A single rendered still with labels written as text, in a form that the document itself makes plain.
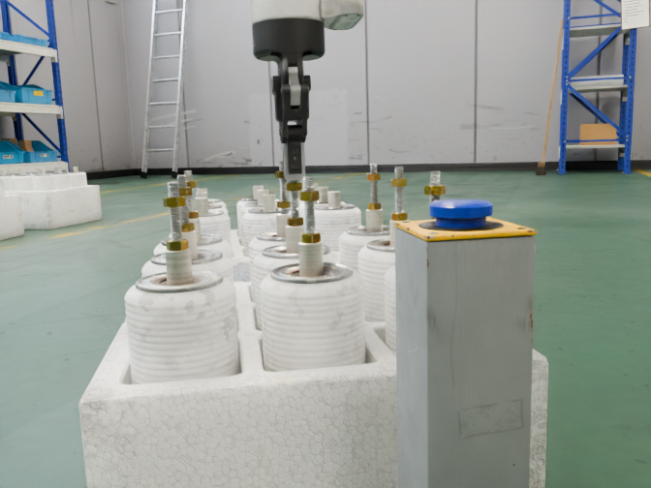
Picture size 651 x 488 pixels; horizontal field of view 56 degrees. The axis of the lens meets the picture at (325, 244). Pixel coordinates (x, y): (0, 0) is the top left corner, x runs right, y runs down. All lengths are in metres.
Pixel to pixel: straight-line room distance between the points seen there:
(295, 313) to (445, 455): 0.19
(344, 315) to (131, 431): 0.20
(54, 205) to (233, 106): 4.90
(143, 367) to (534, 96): 6.55
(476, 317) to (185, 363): 0.26
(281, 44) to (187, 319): 0.29
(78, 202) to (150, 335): 2.82
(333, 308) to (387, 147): 6.64
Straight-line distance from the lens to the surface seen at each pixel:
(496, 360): 0.40
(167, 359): 0.54
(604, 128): 6.47
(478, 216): 0.39
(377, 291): 0.68
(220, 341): 0.54
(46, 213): 3.18
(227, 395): 0.51
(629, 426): 0.91
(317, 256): 0.55
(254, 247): 0.78
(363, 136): 7.22
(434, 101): 7.05
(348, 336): 0.55
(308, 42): 0.65
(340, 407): 0.53
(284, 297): 0.53
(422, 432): 0.41
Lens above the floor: 0.37
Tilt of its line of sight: 9 degrees down
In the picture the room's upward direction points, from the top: 2 degrees counter-clockwise
